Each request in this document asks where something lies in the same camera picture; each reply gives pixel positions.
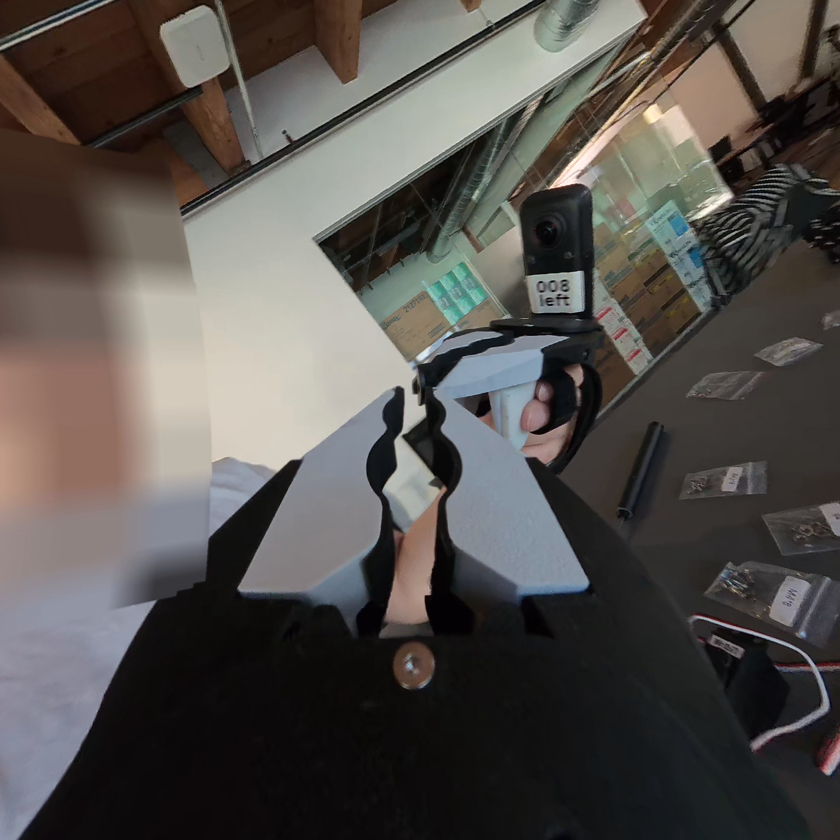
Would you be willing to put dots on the person's left forearm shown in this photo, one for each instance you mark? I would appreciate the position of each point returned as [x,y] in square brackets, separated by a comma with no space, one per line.
[417,571]

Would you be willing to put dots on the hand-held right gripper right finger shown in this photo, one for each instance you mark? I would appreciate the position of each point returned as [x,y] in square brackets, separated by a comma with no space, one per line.
[512,525]

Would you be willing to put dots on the black cylinder tool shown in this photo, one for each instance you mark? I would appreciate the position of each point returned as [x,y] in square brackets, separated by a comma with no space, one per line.
[643,469]

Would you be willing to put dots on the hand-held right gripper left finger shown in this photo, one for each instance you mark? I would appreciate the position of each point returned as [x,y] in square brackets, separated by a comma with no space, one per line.
[315,525]

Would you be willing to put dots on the black white striped object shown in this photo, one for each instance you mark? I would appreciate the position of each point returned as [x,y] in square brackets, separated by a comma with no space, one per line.
[754,223]

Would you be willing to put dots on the person's left hand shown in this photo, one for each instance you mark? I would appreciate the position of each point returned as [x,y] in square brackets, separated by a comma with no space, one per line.
[538,413]

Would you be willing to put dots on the dark grey desk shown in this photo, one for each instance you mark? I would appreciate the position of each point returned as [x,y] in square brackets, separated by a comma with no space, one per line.
[676,544]

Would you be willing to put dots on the silver ventilation duct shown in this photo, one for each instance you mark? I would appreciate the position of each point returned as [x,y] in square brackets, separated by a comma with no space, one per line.
[568,23]

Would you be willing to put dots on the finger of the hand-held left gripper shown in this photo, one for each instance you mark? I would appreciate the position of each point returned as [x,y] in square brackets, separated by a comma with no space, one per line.
[505,371]
[453,348]

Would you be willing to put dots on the white ceiling access point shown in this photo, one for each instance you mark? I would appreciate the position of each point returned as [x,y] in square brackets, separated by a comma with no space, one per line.
[195,46]

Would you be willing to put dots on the person's white shirt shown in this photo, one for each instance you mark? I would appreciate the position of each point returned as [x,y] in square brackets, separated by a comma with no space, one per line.
[65,689]

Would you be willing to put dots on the scattered clear parts bags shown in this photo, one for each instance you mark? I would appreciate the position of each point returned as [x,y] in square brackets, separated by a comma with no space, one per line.
[754,590]

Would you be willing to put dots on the stack of cardboard boxes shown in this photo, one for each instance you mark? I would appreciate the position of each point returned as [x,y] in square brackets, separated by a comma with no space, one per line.
[420,321]

